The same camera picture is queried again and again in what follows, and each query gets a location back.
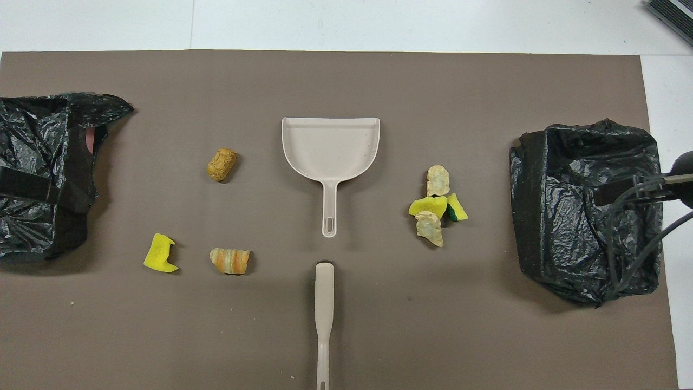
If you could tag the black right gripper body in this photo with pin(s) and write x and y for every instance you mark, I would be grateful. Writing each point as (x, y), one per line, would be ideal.
(685, 179)

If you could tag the pale ridged bread piece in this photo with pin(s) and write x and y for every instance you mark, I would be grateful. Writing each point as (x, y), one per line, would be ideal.
(437, 180)
(429, 227)

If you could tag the plain yellow sponge piece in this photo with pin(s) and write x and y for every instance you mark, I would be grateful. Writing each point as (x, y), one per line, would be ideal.
(427, 206)

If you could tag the brown bread roll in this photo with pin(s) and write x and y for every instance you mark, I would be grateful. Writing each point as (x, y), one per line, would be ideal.
(222, 164)

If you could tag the orange striped croissant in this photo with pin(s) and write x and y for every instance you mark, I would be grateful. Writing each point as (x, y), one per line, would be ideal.
(230, 261)

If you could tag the beige plastic dustpan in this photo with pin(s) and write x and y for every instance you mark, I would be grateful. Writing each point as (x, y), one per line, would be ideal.
(330, 146)

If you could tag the beige hand brush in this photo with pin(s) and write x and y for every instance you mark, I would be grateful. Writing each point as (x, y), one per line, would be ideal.
(324, 303)

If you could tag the crumpled black bag lined bin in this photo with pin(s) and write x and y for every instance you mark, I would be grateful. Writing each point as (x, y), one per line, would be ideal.
(32, 135)

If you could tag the boxy black bag lined bin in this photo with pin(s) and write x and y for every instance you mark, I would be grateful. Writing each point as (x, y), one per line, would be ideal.
(563, 227)

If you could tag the dark ribbed device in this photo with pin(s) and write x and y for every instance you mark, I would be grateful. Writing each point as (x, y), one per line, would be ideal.
(674, 13)

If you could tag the brown table mat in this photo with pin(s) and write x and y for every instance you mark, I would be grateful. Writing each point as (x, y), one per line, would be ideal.
(216, 81)

